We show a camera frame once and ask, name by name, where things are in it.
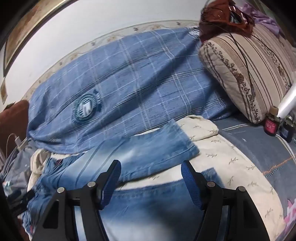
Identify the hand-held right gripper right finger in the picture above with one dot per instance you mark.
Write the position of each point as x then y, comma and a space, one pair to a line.
192, 185

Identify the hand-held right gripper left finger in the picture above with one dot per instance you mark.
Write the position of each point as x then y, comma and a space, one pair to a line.
111, 183

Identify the blue denim pants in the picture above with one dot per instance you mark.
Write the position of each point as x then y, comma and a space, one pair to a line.
143, 153

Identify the cream leaf print blanket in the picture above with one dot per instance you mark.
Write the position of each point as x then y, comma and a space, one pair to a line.
231, 162

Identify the white power strip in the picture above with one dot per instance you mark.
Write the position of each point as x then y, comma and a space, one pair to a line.
25, 144

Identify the blue plaid quilt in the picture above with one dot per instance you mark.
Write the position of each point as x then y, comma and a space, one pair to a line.
138, 88

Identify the pink label bottle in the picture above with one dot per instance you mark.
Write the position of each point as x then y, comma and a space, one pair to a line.
271, 125

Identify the white charger plug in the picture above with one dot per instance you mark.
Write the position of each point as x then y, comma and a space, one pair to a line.
18, 141

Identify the brown headboard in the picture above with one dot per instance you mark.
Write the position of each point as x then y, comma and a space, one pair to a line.
13, 120

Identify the white plastic tube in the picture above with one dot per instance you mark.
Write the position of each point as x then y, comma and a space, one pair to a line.
288, 102

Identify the beige striped pillow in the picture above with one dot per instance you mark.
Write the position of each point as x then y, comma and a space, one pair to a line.
254, 69

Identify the reddish brown cloth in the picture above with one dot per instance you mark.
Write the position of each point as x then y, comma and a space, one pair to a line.
215, 18

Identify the purple cloth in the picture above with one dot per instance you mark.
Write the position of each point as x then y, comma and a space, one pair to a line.
266, 20

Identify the small wall picture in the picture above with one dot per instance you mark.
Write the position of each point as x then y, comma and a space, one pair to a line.
2, 90

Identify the large framed wall picture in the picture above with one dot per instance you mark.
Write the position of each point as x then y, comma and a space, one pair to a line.
25, 30

